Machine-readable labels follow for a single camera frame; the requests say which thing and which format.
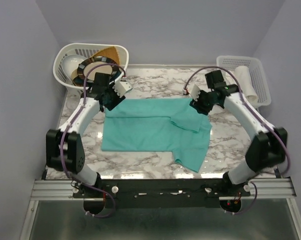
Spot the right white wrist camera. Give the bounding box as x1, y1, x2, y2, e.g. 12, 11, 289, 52
189, 84, 202, 102

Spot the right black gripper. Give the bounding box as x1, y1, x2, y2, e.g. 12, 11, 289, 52
188, 88, 217, 117

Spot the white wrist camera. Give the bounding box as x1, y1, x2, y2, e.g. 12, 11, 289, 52
112, 80, 133, 98
189, 84, 202, 102

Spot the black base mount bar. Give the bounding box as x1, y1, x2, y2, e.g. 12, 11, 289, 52
73, 178, 251, 209

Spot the clear drinking glass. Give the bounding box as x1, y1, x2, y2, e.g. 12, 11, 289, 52
65, 99, 79, 115

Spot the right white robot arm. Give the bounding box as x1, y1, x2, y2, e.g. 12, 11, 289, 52
183, 66, 290, 196

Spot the rolled white t shirt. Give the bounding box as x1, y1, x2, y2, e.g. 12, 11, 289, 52
234, 66, 259, 106

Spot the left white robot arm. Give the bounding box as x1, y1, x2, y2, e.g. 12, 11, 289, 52
45, 72, 133, 198

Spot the aluminium frame rail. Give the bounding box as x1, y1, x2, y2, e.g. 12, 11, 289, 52
30, 178, 297, 201

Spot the white bowl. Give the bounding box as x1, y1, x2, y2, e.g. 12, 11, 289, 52
61, 54, 86, 80

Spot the round white dish basket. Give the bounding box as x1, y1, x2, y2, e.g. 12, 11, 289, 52
52, 43, 129, 96

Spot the rectangular white mesh basket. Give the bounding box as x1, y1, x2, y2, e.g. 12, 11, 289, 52
216, 55, 272, 108

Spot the striped rim beige plate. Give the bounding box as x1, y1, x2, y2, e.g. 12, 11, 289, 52
77, 58, 120, 81

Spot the teal t shirt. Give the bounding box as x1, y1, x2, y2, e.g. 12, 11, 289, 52
101, 98, 212, 173

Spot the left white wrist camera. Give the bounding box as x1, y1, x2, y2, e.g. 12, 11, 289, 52
112, 80, 133, 98

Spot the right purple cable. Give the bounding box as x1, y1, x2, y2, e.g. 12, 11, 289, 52
183, 65, 291, 175

